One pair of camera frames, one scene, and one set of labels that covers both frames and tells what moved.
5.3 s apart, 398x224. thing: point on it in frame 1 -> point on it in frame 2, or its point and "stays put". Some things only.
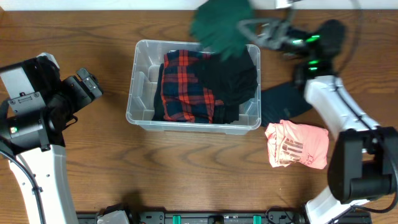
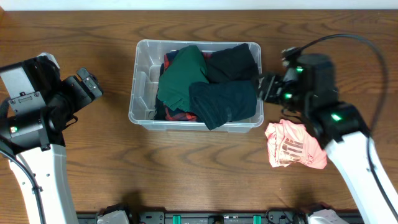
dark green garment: (219, 24) -> (188, 66)
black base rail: (293, 217) stays put
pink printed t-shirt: (295, 144) stays put
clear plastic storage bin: (148, 55) stays put
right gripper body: (291, 44) -> (283, 91)
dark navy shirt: (280, 103) -> (216, 102)
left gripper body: (73, 97) stays put
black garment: (234, 80) stays put
